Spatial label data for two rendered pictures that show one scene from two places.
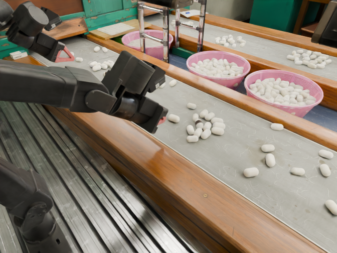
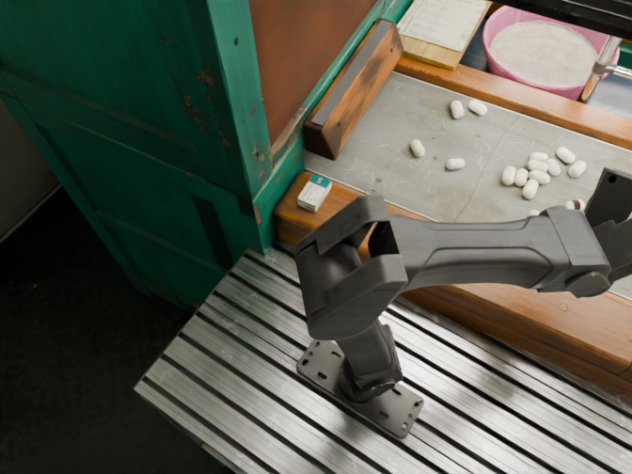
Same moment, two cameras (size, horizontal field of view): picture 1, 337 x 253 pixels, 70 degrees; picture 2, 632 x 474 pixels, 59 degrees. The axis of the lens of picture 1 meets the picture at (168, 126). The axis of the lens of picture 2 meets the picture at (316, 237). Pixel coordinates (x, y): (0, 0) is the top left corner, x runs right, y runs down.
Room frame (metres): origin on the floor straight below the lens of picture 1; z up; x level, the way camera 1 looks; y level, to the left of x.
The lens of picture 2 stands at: (0.51, 0.79, 1.54)
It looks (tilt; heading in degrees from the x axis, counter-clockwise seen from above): 59 degrees down; 347
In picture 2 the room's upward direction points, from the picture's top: 3 degrees counter-clockwise
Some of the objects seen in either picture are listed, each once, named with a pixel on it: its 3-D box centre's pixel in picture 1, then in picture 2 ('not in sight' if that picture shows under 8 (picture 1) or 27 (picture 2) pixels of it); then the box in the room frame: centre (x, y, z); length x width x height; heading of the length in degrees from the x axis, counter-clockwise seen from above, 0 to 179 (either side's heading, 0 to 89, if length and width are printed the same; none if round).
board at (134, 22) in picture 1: (121, 28); (448, 9); (1.42, 0.27, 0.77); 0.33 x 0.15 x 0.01; 136
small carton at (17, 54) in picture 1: (18, 54); (314, 192); (1.04, 0.67, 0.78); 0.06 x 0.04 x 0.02; 136
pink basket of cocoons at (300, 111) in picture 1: (278, 97); not in sight; (0.77, -0.41, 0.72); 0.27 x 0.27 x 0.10
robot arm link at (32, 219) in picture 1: (29, 202); not in sight; (0.29, 0.29, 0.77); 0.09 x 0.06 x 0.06; 35
